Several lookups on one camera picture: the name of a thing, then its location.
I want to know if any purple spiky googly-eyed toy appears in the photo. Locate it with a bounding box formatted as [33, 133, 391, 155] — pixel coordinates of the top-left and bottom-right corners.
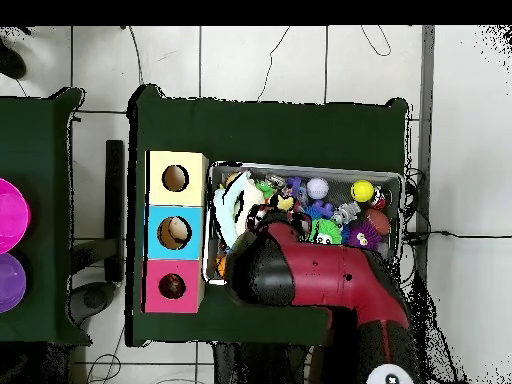
[346, 221, 383, 251]

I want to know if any yellow ball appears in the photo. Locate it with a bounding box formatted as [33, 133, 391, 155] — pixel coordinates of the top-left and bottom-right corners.
[350, 179, 375, 203]

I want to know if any shallow wire mesh bin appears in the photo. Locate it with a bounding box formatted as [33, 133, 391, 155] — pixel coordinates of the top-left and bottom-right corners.
[202, 161, 404, 295]

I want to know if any purple plastic bowl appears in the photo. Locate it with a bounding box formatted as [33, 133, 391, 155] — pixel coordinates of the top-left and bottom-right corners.
[0, 252, 28, 314]

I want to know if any brown toy football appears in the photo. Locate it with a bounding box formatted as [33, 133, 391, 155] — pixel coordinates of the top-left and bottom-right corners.
[362, 208, 391, 236]

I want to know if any black power cable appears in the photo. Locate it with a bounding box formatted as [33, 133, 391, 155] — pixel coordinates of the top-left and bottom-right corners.
[403, 229, 512, 241]

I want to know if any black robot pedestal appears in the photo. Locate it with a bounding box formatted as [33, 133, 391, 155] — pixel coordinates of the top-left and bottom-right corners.
[211, 342, 317, 384]

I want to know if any cream waffle cloth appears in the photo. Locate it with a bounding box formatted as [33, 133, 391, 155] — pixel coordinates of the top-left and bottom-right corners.
[235, 181, 267, 237]

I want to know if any silver toy robot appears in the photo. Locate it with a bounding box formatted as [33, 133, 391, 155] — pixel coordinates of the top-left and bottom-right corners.
[331, 200, 362, 226]

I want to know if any white baseball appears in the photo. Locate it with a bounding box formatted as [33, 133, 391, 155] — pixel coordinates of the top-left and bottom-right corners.
[306, 176, 330, 200]

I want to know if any green spiky googly-eyed ball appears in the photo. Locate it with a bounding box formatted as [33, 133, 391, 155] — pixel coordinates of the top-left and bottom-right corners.
[309, 218, 344, 246]

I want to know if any yellow duck plush toy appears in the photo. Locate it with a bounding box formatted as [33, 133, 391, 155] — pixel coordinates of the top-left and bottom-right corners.
[275, 193, 296, 212]

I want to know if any mint waffle cloth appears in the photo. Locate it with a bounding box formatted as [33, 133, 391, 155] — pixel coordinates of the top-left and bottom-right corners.
[212, 170, 253, 251]

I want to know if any thin black cable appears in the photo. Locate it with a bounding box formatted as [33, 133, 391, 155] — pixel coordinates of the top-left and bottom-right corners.
[127, 25, 145, 85]
[359, 25, 392, 57]
[256, 25, 291, 102]

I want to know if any wooden box with three holes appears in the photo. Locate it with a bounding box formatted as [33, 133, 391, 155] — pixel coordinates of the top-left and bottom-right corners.
[141, 150, 210, 314]

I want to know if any person's foot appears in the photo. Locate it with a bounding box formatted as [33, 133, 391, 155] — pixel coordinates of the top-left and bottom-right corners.
[0, 37, 28, 80]

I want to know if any magenta plastic bowl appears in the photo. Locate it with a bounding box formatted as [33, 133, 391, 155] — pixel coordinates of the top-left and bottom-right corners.
[0, 177, 32, 256]

